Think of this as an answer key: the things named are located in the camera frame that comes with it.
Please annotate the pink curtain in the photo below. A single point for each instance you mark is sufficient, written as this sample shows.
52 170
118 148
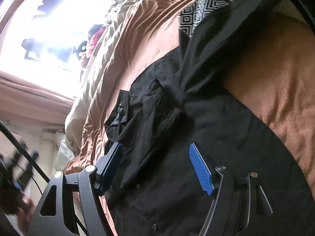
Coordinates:
23 102

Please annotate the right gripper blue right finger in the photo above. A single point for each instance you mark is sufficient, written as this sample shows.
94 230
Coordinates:
206 173

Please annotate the black shirt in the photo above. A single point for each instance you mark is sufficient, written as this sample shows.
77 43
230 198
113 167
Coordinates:
179 100

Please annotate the beige duvet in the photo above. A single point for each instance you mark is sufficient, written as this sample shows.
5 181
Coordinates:
104 48

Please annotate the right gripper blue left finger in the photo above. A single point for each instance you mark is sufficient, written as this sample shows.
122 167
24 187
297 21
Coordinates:
106 169

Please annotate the brown bed sheet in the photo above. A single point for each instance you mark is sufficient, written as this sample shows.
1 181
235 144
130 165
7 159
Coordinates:
273 78

